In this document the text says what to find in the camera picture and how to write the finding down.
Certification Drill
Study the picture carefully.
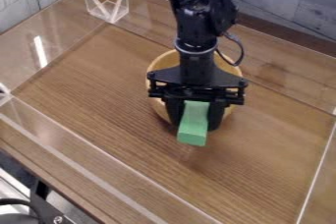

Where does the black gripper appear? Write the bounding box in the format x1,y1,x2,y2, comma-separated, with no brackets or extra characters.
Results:
145,52,248,131

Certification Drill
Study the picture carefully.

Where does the green rectangular stick block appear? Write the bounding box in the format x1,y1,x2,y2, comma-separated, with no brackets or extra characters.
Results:
177,100,209,146

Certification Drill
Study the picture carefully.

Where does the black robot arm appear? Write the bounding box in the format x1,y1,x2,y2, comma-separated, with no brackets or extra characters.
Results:
147,0,247,131

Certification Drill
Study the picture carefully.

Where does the round wooden bowl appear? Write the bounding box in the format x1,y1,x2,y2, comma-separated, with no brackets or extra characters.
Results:
147,50,243,124

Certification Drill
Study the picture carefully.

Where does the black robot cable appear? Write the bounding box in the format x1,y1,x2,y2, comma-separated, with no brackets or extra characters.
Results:
215,32,247,68

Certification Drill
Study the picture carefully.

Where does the clear acrylic corner bracket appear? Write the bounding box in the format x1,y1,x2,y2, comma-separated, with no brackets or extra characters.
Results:
84,0,128,24

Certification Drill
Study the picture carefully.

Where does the clear acrylic tray wall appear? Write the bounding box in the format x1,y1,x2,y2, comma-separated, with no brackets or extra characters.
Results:
0,84,220,224

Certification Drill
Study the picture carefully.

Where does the black table frame leg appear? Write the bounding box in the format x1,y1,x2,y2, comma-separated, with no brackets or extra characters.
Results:
0,180,80,224

